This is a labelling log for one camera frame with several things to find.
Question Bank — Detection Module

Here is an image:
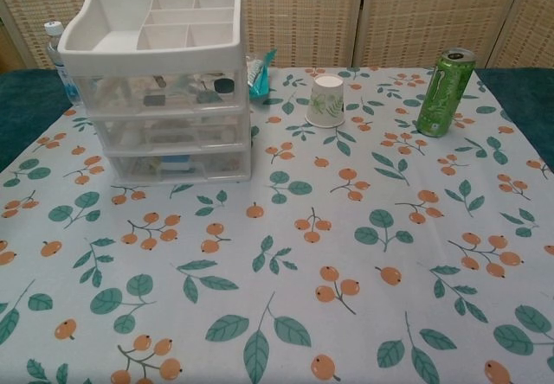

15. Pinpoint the clear plastic drawer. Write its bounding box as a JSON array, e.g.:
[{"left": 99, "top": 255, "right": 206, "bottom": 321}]
[
  {"left": 91, "top": 113, "right": 250, "bottom": 150},
  {"left": 74, "top": 68, "right": 248, "bottom": 112},
  {"left": 106, "top": 150, "right": 251, "bottom": 182}
]

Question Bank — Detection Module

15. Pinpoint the white plastic drawer organizer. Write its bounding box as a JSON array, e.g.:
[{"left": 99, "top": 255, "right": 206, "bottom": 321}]
[{"left": 57, "top": 0, "right": 253, "bottom": 185}]

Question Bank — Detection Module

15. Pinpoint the fruit and leaf print tablecloth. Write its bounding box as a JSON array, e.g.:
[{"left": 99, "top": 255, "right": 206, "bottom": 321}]
[{"left": 0, "top": 67, "right": 554, "bottom": 384}]

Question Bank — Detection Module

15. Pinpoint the white leaf-print paper cup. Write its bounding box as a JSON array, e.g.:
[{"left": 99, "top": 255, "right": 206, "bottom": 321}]
[{"left": 305, "top": 74, "right": 346, "bottom": 129}]

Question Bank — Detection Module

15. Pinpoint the teal snack bag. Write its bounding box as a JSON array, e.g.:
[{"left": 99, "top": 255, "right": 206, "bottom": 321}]
[{"left": 246, "top": 48, "right": 278, "bottom": 99}]

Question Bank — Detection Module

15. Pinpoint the woven folding screen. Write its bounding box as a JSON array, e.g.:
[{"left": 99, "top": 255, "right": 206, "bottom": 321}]
[{"left": 0, "top": 0, "right": 554, "bottom": 74}]

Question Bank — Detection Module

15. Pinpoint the green drink can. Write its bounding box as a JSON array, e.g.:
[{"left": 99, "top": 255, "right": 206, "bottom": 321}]
[{"left": 417, "top": 48, "right": 477, "bottom": 138}]

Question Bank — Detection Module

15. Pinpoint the clear plastic water bottle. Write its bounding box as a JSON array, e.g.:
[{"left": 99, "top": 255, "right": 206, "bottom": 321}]
[{"left": 43, "top": 19, "right": 83, "bottom": 107}]

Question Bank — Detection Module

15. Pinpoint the dark teal table cover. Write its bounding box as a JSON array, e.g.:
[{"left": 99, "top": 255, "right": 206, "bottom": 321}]
[{"left": 0, "top": 67, "right": 554, "bottom": 173}]

